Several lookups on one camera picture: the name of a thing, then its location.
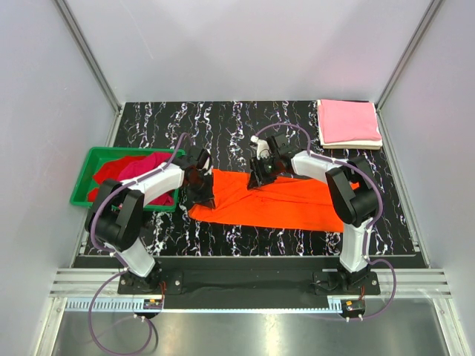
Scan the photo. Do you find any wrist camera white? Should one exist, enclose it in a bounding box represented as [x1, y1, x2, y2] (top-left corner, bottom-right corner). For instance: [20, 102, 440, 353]
[197, 149, 213, 175]
[250, 135, 271, 159]

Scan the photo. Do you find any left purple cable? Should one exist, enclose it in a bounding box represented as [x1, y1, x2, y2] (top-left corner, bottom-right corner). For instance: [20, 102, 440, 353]
[88, 132, 194, 353]

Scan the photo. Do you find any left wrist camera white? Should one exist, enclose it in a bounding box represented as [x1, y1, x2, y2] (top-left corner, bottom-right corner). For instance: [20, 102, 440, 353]
[197, 149, 213, 175]

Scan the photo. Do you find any green plastic bin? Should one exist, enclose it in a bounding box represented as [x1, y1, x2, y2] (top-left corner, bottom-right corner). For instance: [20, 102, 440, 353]
[70, 147, 173, 208]

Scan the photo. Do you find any magenta t shirt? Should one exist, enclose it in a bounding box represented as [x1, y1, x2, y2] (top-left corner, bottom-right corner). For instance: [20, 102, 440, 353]
[116, 152, 174, 206]

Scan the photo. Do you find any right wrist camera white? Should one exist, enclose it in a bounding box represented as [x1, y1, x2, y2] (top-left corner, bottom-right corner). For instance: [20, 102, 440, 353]
[250, 135, 271, 159]

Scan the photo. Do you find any cream folded t shirt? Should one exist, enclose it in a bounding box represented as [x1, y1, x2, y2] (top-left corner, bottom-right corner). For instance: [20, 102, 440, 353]
[317, 99, 383, 151]

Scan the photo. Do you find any aluminium corner post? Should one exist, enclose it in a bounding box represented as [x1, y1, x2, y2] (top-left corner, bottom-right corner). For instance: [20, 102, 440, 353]
[375, 0, 446, 112]
[55, 0, 124, 116]

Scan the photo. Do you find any left aluminium corner post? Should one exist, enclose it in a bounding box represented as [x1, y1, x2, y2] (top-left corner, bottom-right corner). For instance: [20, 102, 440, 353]
[55, 0, 124, 116]

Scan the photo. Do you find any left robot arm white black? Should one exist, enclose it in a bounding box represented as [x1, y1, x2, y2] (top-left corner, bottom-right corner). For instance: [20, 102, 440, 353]
[85, 146, 215, 294]

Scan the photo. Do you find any black marble pattern mat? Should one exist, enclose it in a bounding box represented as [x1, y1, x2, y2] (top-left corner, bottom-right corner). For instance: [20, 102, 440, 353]
[111, 101, 429, 268]

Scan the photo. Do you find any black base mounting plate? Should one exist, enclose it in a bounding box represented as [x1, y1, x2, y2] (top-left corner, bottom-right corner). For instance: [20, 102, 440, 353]
[118, 257, 381, 312]

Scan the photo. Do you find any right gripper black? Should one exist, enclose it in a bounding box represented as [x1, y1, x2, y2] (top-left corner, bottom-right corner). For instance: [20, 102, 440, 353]
[247, 156, 281, 191]

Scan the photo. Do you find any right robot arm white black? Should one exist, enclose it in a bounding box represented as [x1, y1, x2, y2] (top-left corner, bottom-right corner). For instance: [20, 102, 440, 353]
[247, 134, 382, 294]

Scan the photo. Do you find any red t shirt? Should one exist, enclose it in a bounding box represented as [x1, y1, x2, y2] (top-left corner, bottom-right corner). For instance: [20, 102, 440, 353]
[93, 156, 154, 185]

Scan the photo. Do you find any orange t shirt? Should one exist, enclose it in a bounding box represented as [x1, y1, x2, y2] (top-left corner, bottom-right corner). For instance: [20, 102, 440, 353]
[189, 169, 344, 232]

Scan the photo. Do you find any aluminium frame rail front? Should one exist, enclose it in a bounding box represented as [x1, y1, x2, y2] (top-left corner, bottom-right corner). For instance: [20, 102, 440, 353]
[50, 268, 451, 314]

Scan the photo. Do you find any right aluminium corner post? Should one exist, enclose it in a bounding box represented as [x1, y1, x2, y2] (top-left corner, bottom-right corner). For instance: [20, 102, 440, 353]
[375, 0, 446, 112]

